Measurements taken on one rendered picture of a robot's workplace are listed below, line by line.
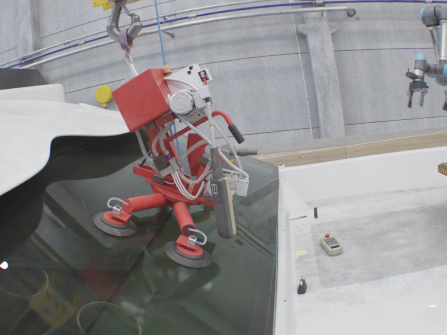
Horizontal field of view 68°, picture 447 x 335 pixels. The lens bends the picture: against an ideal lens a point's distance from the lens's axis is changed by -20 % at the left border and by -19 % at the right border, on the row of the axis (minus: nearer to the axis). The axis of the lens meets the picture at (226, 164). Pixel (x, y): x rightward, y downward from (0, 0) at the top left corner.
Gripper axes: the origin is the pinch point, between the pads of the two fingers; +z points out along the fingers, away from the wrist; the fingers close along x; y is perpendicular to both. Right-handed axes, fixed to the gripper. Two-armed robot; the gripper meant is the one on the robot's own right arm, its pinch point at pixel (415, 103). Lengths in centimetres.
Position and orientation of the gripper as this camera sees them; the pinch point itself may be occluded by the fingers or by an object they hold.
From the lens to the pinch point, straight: 231.9
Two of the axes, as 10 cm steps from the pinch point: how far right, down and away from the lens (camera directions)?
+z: -2.5, 9.7, 0.2
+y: 9.6, 2.4, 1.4
